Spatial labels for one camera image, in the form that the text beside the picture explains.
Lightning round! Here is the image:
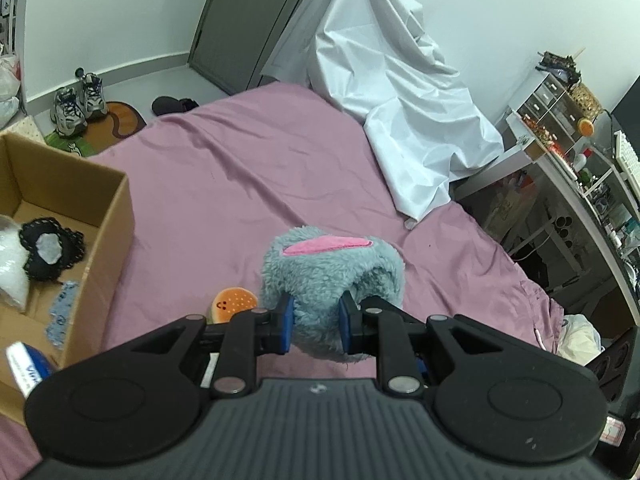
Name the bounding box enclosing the hamburger plush toy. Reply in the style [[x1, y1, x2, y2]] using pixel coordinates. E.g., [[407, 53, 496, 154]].
[[208, 287, 258, 324]]

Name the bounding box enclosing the grey fluffy plush slipper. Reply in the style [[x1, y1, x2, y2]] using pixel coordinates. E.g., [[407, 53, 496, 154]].
[[259, 226, 405, 363]]

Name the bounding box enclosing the blue patterned cloth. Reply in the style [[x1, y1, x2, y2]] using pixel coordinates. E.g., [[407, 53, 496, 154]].
[[46, 281, 79, 349]]

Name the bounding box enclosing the black lace white pouch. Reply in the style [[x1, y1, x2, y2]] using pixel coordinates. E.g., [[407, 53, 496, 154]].
[[20, 217, 86, 282]]

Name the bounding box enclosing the blue tissue pack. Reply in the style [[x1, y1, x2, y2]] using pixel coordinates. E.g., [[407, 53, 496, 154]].
[[6, 341, 54, 398]]

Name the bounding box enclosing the clear bag white filling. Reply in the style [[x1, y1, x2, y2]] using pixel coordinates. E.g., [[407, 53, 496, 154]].
[[0, 216, 29, 312]]

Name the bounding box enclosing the crumpled beige blanket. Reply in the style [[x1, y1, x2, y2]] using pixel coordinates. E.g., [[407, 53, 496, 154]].
[[556, 314, 604, 366]]

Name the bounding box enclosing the pink bed sheet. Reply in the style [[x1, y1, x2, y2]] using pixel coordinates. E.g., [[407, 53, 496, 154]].
[[0, 81, 566, 470]]

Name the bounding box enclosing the white keyboard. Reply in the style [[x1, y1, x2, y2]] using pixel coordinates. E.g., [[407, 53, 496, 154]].
[[614, 130, 640, 198]]

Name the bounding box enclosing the black slipper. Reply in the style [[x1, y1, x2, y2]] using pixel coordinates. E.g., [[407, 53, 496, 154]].
[[151, 96, 198, 117]]

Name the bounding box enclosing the black monitor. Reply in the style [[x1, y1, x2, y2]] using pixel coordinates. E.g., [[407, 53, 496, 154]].
[[612, 77, 640, 154]]

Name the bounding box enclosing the green cartoon floor mat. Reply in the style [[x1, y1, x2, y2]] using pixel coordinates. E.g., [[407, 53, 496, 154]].
[[44, 101, 146, 157]]

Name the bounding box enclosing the white drawer organizer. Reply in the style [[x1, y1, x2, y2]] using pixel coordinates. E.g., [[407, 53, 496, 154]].
[[509, 70, 584, 152]]

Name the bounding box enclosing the brown cardboard box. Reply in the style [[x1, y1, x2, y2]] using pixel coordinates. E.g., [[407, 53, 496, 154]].
[[0, 131, 137, 426]]

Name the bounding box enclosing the grey sneaker right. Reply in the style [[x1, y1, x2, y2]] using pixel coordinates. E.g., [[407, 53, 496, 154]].
[[80, 73, 108, 120]]

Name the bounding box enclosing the grey sneaker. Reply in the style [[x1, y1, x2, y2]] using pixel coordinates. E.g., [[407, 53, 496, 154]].
[[50, 87, 88, 138], [80, 73, 108, 120]]

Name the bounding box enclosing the grey sneaker left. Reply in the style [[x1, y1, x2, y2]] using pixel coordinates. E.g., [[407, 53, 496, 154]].
[[50, 87, 88, 138]]

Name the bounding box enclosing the white draped cloth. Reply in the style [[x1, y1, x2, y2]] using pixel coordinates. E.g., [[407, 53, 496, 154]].
[[262, 0, 504, 222]]

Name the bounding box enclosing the packaged bedding bundle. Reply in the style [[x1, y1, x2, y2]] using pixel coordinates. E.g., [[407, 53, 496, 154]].
[[1, 116, 46, 144]]

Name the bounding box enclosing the grey door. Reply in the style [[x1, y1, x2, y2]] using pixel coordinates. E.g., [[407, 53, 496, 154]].
[[189, 0, 332, 94]]

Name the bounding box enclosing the white plastic bag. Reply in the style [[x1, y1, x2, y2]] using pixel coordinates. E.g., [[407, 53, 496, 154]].
[[0, 54, 21, 129]]

